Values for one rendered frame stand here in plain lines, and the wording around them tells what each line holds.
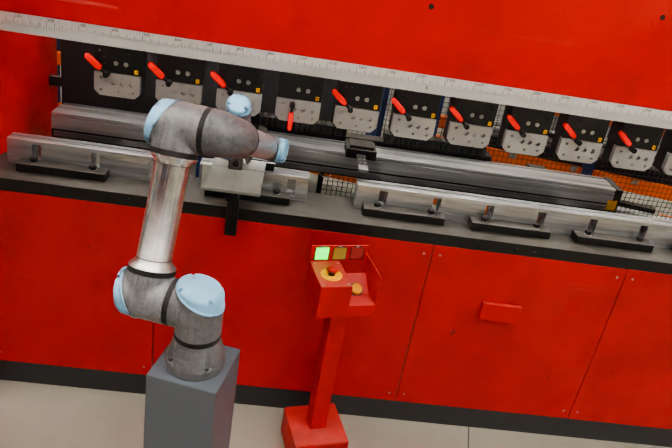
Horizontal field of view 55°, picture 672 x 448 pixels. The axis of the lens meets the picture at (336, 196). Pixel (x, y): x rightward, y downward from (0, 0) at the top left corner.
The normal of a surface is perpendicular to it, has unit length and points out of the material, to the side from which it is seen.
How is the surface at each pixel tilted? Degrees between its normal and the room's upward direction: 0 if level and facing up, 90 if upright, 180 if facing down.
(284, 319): 90
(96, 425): 0
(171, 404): 90
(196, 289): 7
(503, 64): 90
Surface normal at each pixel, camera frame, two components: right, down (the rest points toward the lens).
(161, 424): -0.20, 0.39
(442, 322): 0.03, 0.43
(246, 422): 0.15, -0.90
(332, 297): 0.27, 0.44
